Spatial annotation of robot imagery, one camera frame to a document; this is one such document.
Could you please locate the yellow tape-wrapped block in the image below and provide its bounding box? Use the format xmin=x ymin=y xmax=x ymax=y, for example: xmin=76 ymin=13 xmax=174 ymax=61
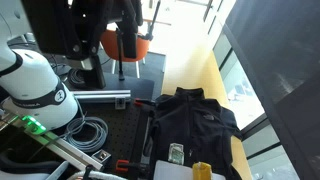
xmin=191 ymin=161 xmax=213 ymax=180

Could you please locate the black fabric bag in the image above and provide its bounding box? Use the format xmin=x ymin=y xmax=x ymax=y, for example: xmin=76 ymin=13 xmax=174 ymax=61
xmin=143 ymin=87 xmax=244 ymax=180

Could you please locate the white paper sheet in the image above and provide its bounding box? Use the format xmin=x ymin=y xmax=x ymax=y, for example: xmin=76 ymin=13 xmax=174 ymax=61
xmin=153 ymin=159 xmax=228 ymax=180

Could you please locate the grey coiled cable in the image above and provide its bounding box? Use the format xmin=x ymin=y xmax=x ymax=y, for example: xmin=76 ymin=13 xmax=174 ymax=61
xmin=61 ymin=115 xmax=110 ymax=154

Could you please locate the orange chair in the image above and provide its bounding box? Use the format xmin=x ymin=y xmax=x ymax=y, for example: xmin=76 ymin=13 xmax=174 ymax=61
xmin=99 ymin=29 xmax=152 ymax=79

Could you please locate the dark grey screen panel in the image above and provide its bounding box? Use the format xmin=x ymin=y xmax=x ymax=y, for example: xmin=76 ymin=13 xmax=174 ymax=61
xmin=222 ymin=0 xmax=320 ymax=180

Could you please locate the one dollar bill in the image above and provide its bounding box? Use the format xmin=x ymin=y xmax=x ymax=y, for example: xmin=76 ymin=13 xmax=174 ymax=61
xmin=167 ymin=142 xmax=185 ymax=165

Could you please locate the black coiled cable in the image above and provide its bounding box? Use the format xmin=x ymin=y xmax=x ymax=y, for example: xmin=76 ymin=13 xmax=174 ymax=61
xmin=67 ymin=68 xmax=88 ymax=90

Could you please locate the long aluminium profile rail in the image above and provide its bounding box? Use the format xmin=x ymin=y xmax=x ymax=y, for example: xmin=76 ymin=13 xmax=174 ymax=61
xmin=19 ymin=122 xmax=105 ymax=172

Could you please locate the orange-handled black clamp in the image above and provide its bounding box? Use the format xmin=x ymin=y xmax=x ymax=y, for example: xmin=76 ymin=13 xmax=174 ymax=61
xmin=114 ymin=158 xmax=149 ymax=175
xmin=133 ymin=97 xmax=157 ymax=109

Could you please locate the black tripod stand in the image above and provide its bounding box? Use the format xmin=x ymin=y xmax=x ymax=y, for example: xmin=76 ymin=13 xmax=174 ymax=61
xmin=115 ymin=28 xmax=127 ymax=82

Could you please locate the silver rail bracket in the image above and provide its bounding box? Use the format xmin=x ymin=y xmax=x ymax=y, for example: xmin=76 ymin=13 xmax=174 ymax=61
xmin=114 ymin=97 xmax=127 ymax=110

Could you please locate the black window frame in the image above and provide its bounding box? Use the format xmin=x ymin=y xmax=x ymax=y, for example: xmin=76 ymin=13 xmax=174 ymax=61
xmin=211 ymin=29 xmax=303 ymax=180

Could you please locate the short aluminium profile rail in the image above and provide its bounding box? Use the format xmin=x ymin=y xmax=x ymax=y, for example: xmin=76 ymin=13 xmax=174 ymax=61
xmin=71 ymin=89 xmax=132 ymax=103

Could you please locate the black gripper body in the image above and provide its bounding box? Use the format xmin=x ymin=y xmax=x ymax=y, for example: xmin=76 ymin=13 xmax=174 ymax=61
xmin=21 ymin=0 xmax=145 ymax=61

